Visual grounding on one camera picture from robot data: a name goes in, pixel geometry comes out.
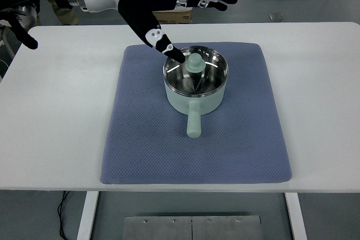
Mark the green pot with handle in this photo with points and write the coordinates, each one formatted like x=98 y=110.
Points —
x=195 y=107

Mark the cardboard box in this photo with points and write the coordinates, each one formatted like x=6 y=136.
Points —
x=174 y=17

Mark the person in beige trousers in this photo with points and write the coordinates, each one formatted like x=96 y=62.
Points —
x=65 y=16

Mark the glass lid green knob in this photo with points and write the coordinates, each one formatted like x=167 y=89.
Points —
x=201 y=84

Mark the grey floor outlet cover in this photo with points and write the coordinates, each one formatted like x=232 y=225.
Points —
x=276 y=17

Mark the blue textured mat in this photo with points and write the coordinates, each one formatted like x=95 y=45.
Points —
x=241 y=141

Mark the white left table leg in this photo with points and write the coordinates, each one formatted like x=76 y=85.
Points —
x=88 y=215

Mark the white table leg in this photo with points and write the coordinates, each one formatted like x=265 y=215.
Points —
x=88 y=215
x=295 y=216

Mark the metal floor plate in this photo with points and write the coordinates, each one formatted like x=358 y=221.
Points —
x=192 y=227

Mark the white right table leg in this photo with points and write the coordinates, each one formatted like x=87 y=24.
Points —
x=295 y=216

